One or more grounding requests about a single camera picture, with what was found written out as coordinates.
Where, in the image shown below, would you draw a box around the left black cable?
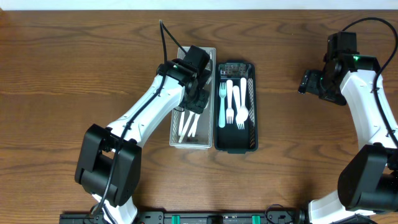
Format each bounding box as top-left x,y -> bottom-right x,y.
83,19 -> 188,224

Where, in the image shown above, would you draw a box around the black cable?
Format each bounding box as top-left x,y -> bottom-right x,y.
83,19 -> 188,224
341,17 -> 398,141

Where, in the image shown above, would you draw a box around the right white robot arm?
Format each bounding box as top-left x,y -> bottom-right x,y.
298,32 -> 397,223

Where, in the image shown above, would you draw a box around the right black cable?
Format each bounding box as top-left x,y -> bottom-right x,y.
341,17 -> 398,141

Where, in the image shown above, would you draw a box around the mint green plastic fork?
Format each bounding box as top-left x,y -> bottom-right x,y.
218,82 -> 226,128

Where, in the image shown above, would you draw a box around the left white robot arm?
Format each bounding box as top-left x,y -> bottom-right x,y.
75,45 -> 216,223

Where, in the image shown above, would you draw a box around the black perforated plastic basket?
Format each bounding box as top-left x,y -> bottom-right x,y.
213,60 -> 258,154

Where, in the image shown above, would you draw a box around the grey perforated plastic basket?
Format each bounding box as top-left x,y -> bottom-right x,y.
169,47 -> 216,150

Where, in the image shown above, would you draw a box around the white plastic fork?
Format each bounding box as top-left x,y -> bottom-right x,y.
233,85 -> 244,130
226,80 -> 234,124

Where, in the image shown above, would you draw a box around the white plastic spoon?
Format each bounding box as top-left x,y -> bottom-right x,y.
178,111 -> 185,136
236,78 -> 248,129
178,111 -> 194,143
188,114 -> 200,138

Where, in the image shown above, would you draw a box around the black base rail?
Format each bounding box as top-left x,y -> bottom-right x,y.
58,210 -> 372,224

